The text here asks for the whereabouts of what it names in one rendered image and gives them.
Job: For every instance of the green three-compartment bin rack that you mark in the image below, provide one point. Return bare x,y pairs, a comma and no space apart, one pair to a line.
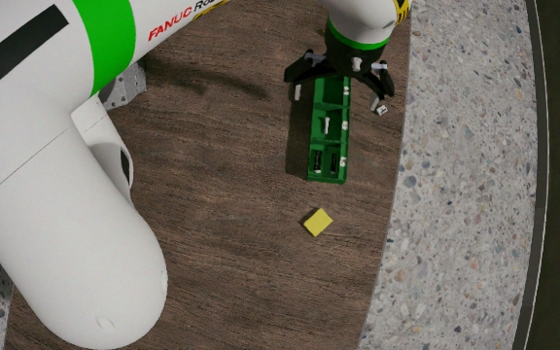
333,92

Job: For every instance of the yellow square pad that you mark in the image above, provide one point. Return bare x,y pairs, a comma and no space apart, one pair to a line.
318,222

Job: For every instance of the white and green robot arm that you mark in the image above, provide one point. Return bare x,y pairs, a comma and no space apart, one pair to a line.
84,259

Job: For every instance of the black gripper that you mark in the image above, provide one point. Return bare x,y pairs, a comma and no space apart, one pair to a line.
301,72

